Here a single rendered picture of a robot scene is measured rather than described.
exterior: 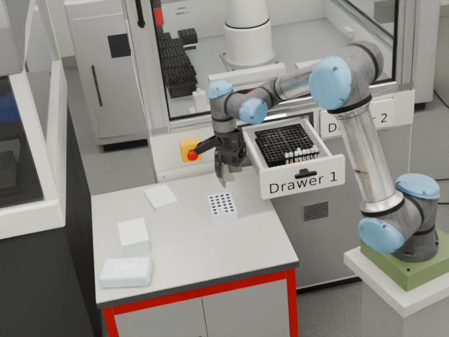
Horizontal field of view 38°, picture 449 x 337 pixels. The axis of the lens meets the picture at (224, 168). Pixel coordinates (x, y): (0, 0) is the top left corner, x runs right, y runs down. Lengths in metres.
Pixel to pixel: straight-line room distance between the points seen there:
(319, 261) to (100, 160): 1.83
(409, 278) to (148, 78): 1.08
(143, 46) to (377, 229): 1.00
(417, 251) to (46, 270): 1.29
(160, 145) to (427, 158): 2.00
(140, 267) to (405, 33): 1.26
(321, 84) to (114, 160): 2.72
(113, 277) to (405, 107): 1.30
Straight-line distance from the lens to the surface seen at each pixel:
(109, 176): 4.02
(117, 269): 2.01
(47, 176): 2.16
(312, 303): 2.97
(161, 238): 2.16
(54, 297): 2.53
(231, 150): 2.04
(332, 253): 2.87
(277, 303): 2.13
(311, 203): 2.67
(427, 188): 1.82
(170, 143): 2.39
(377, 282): 1.95
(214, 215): 2.16
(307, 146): 2.30
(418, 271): 1.91
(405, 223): 1.75
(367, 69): 1.64
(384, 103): 2.54
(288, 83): 1.91
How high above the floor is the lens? 2.07
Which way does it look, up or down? 32 degrees down
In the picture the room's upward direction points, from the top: 7 degrees counter-clockwise
